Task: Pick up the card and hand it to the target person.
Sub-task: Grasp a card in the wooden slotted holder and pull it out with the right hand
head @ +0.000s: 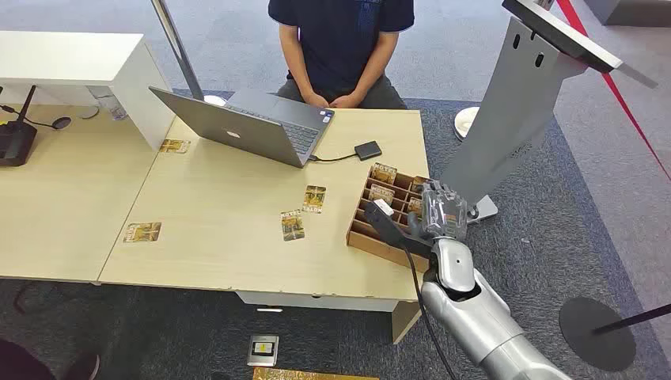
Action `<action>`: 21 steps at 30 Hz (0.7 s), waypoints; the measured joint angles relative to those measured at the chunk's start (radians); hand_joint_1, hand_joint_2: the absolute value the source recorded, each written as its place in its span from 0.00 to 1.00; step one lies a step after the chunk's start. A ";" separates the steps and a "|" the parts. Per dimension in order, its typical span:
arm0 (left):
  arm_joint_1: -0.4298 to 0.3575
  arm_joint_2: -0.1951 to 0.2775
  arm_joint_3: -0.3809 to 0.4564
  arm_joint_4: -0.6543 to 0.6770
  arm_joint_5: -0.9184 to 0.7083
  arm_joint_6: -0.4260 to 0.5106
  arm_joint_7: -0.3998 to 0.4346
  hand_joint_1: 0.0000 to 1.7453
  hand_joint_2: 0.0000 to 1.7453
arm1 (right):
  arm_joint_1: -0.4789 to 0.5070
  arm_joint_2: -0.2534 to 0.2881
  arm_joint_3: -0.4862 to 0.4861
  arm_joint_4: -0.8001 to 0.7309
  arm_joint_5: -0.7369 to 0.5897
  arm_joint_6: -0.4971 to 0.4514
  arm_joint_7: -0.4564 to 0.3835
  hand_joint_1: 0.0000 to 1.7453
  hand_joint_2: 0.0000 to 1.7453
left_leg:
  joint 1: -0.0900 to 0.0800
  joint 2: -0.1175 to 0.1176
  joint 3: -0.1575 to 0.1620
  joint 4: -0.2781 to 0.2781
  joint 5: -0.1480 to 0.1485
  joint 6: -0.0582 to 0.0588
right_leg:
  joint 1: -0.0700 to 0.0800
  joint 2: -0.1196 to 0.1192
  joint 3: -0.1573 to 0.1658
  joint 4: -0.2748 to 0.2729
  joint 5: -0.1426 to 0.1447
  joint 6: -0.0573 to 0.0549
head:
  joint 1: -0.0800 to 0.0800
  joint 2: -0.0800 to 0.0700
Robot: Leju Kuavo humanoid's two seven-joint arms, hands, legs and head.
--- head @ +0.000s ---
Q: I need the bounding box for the person's left hand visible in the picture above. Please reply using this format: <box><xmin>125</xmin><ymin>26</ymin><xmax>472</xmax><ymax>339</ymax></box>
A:
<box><xmin>328</xmin><ymin>92</ymin><xmax>364</xmax><ymax>109</ymax></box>

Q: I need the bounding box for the person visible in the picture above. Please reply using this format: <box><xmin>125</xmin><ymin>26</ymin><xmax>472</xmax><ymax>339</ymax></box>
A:
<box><xmin>267</xmin><ymin>0</ymin><xmax>415</xmax><ymax>111</ymax></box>

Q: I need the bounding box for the red barrier ribbon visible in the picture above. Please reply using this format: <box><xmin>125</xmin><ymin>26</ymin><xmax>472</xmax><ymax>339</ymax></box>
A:
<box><xmin>554</xmin><ymin>0</ymin><xmax>671</xmax><ymax>182</ymax></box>

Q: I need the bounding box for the grey box furniture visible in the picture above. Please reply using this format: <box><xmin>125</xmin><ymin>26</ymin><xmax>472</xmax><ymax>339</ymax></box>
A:
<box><xmin>583</xmin><ymin>0</ymin><xmax>671</xmax><ymax>27</ymax></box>

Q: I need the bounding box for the black router with antenna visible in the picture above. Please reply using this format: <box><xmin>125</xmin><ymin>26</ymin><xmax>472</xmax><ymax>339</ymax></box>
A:
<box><xmin>0</xmin><ymin>85</ymin><xmax>39</xmax><ymax>169</ymax></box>

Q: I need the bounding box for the black cable with round puck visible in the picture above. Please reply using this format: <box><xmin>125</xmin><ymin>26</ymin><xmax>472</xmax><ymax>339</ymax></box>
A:
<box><xmin>0</xmin><ymin>104</ymin><xmax>73</xmax><ymax>131</ymax></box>

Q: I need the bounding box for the silver pole with round base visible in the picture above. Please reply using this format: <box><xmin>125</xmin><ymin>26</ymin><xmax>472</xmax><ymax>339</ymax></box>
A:
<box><xmin>150</xmin><ymin>0</ymin><xmax>228</xmax><ymax>108</ymax></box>

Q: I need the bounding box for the white desk shelf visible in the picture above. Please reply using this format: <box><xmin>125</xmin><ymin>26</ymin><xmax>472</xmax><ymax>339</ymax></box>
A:
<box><xmin>0</xmin><ymin>30</ymin><xmax>177</xmax><ymax>153</ymax></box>

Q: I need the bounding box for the silver card reader device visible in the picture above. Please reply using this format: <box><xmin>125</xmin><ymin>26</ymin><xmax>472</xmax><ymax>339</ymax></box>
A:
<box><xmin>246</xmin><ymin>334</ymin><xmax>280</xmax><ymax>367</ymax></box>

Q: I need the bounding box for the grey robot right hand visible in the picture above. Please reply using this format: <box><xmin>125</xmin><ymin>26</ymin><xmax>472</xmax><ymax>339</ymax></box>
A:
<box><xmin>408</xmin><ymin>180</ymin><xmax>469</xmax><ymax>243</ymax></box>

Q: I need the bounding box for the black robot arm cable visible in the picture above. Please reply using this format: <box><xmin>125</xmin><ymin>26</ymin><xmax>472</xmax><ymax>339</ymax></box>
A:
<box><xmin>402</xmin><ymin>246</ymin><xmax>458</xmax><ymax>380</ymax></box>

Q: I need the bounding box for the clear plastic water bottle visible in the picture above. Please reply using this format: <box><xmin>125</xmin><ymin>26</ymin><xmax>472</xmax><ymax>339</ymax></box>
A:
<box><xmin>85</xmin><ymin>85</ymin><xmax>129</xmax><ymax>122</ymax></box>

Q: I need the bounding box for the light wooden desk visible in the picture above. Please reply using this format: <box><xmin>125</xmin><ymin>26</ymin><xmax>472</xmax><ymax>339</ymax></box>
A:
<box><xmin>0</xmin><ymin>101</ymin><xmax>175</xmax><ymax>285</ymax></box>
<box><xmin>97</xmin><ymin>108</ymin><xmax>432</xmax><ymax>346</ymax></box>

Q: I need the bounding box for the gold patterned sheet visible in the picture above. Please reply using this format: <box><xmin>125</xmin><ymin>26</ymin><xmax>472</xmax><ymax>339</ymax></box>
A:
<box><xmin>252</xmin><ymin>366</ymin><xmax>380</xmax><ymax>380</ymax></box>

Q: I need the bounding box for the white round floor base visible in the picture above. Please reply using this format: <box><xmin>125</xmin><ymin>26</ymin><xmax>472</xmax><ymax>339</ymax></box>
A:
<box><xmin>453</xmin><ymin>105</ymin><xmax>481</xmax><ymax>142</ymax></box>

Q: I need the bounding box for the grey kiosk stand with screen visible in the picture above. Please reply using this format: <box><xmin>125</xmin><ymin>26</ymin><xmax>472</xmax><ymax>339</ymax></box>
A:
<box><xmin>439</xmin><ymin>0</ymin><xmax>659</xmax><ymax>225</ymax></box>

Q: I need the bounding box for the black external drive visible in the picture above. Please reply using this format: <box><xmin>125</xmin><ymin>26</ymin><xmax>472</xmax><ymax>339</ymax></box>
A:
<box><xmin>354</xmin><ymin>140</ymin><xmax>383</xmax><ymax>162</ymax></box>

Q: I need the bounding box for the black drive cable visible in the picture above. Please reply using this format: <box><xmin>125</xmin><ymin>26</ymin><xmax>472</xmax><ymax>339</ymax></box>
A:
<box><xmin>309</xmin><ymin>152</ymin><xmax>358</xmax><ymax>163</ymax></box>

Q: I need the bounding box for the wooden slotted card box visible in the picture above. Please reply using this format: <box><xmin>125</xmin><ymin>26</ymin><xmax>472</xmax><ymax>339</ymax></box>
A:
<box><xmin>346</xmin><ymin>162</ymin><xmax>437</xmax><ymax>274</ymax></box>

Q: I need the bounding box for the grey open laptop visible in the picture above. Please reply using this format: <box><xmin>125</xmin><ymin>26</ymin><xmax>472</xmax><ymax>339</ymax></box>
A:
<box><xmin>149</xmin><ymin>85</ymin><xmax>336</xmax><ymax>169</ymax></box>

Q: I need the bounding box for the dark rounded object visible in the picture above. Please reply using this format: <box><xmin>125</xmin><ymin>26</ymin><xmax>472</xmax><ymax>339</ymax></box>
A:
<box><xmin>0</xmin><ymin>338</ymin><xmax>101</xmax><ymax>380</ymax></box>

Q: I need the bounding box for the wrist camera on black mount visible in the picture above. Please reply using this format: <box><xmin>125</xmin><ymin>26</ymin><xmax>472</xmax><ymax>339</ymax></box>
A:
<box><xmin>363</xmin><ymin>198</ymin><xmax>437</xmax><ymax>260</ymax></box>

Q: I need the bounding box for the black stanchion with round base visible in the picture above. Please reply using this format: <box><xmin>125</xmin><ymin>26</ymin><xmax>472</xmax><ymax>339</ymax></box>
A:
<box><xmin>558</xmin><ymin>296</ymin><xmax>671</xmax><ymax>373</ymax></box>

